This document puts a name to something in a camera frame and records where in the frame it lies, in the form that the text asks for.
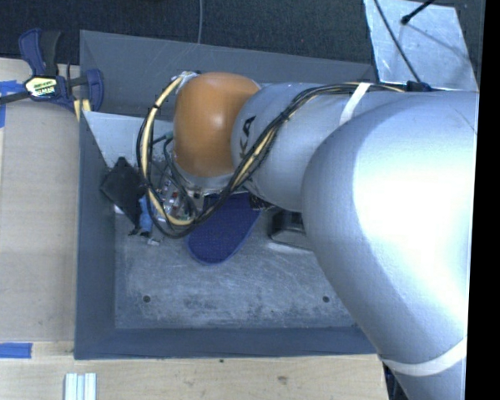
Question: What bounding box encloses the grey metal bin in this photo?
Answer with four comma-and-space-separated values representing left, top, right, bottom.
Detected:
62, 29, 402, 377

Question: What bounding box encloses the blue flat oval pad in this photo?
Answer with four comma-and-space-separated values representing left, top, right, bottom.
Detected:
185, 190, 265, 268

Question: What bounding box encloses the pale wood flat board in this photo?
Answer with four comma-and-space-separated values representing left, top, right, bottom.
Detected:
0, 96, 88, 347

